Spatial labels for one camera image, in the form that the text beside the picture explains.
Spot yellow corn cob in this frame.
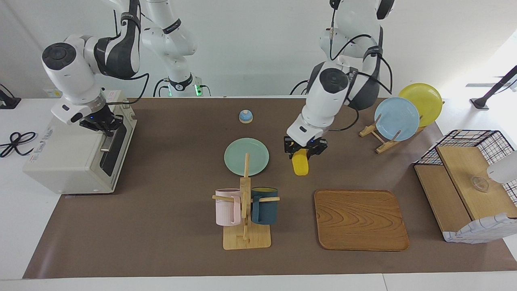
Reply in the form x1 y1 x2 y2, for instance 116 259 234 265
292 149 310 176

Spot cream toaster oven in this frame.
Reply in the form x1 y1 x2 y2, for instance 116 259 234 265
23 90 138 195

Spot pale green plate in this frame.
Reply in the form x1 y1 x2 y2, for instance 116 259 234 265
224 138 270 177

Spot dark teal mug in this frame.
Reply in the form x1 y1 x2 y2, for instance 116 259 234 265
250 187 279 226

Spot wooden plate rack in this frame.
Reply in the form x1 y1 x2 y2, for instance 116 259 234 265
359 101 446 154

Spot brown wooden tray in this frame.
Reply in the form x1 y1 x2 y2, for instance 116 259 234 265
314 189 410 252

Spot light blue plate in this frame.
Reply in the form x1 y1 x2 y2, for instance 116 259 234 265
374 97 420 142

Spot pink mug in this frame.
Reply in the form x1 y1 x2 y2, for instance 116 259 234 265
215 188 243 227

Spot wooden mug tree stand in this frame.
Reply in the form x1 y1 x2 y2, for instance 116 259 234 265
212 153 280 250

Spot brown table mat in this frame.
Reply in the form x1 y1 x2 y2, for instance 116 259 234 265
23 96 517 279

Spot yellow plate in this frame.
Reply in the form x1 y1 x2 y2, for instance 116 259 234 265
399 83 443 128

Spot wooden step shelf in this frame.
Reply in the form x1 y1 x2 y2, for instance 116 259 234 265
415 145 517 233

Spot small clear glass bowl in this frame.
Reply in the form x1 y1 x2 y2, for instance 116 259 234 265
470 176 490 192

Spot white rounded device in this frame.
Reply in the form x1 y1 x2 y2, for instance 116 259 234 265
486 150 517 185

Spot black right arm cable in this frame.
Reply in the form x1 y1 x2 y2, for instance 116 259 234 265
101 73 150 106

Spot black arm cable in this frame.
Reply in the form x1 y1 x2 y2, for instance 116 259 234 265
329 8 393 132
101 73 150 106

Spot loose black cable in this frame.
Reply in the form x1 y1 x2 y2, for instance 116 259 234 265
0 131 38 158

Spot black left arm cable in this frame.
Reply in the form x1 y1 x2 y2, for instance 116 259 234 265
329 8 393 132

